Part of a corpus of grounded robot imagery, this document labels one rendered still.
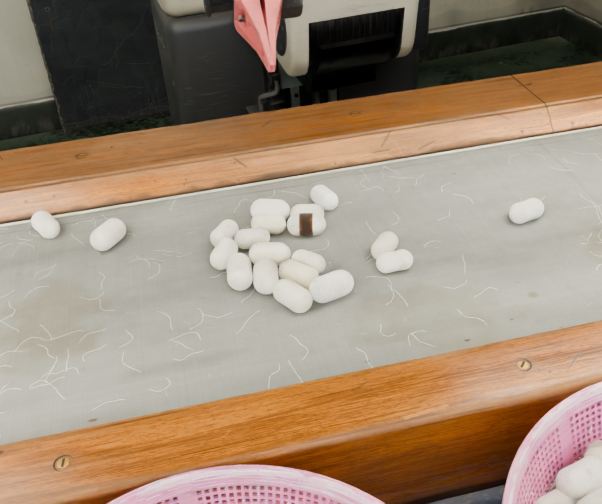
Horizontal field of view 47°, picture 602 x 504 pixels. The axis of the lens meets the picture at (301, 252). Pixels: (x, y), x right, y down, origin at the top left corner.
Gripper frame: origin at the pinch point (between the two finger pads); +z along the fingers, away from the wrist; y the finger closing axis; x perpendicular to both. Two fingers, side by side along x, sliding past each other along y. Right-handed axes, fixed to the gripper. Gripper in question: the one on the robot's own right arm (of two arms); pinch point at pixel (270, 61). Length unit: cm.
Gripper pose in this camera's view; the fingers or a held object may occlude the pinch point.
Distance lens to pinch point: 70.0
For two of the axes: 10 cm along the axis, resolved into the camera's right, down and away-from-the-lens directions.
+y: 9.7, -1.7, 1.4
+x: -0.9, 2.7, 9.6
